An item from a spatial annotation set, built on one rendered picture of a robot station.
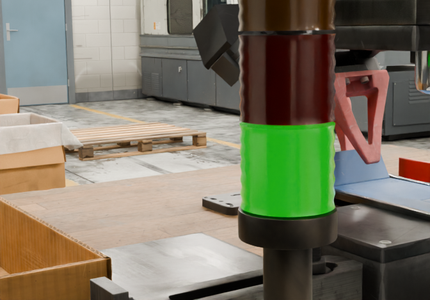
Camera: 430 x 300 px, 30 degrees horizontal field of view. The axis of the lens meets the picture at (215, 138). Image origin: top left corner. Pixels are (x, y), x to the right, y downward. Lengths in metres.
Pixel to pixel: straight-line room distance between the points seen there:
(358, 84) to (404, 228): 0.17
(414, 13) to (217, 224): 0.46
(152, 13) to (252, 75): 11.49
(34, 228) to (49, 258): 0.04
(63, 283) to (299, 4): 0.30
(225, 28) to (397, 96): 6.97
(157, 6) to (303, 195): 11.35
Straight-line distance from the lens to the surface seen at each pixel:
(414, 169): 0.98
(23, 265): 0.71
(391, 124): 7.59
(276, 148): 0.30
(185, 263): 0.70
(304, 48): 0.30
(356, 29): 0.55
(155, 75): 11.72
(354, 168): 0.69
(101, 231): 0.89
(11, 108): 4.67
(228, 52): 0.64
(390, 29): 0.52
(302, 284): 0.33
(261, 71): 0.30
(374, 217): 0.58
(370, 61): 0.70
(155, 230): 0.89
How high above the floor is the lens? 1.12
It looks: 8 degrees down
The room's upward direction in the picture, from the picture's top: 1 degrees counter-clockwise
